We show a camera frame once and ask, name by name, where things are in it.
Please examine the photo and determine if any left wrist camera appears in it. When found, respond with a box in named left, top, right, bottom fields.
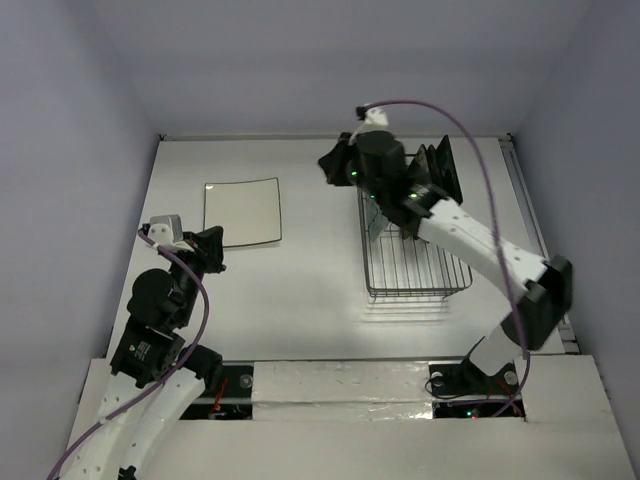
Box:
left=142, top=214, right=193, bottom=252

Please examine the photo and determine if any purple cable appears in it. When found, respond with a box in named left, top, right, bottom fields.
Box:
left=367, top=99, right=531, bottom=417
left=47, top=230, right=209, bottom=480

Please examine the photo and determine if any light blue rectangular plate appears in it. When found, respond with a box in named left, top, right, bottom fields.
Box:
left=364, top=197, right=389, bottom=242

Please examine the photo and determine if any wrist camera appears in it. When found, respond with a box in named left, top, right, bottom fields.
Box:
left=142, top=214, right=193, bottom=252
left=354, top=104, right=389, bottom=135

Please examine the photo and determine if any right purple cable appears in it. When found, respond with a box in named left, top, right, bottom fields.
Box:
left=367, top=99, right=531, bottom=417

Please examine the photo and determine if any white square plate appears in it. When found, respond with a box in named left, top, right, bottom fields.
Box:
left=204, top=177, right=282, bottom=248

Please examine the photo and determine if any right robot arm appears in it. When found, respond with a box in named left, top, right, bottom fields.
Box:
left=318, top=131, right=573, bottom=392

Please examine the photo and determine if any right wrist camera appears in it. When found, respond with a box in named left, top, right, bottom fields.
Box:
left=354, top=104, right=389, bottom=135

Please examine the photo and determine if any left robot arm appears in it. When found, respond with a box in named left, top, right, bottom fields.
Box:
left=48, top=216, right=226, bottom=479

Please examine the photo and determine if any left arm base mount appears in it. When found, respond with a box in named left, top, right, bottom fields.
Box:
left=180, top=363, right=254, bottom=420

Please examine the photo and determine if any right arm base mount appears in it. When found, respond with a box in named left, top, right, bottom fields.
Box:
left=424, top=362, right=526, bottom=419

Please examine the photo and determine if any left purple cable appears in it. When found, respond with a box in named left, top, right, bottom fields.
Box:
left=47, top=230, right=209, bottom=480

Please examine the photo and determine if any wire dish rack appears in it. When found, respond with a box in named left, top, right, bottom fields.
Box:
left=358, top=192, right=473, bottom=304

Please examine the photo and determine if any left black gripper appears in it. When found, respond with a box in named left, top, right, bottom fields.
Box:
left=167, top=224, right=228, bottom=324

